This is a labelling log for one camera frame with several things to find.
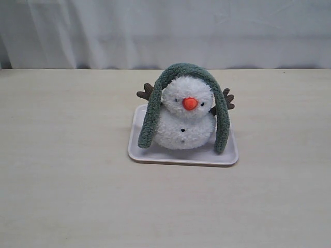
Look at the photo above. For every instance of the green knitted scarf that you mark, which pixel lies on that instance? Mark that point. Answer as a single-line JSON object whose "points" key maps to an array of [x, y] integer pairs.
{"points": [[152, 111]]}

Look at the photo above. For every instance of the white plush snowman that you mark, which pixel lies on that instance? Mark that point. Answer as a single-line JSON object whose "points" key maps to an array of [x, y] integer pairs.
{"points": [[186, 113]]}

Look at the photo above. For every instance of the white rectangular tray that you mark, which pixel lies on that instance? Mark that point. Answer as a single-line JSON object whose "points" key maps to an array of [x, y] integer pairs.
{"points": [[202, 156]]}

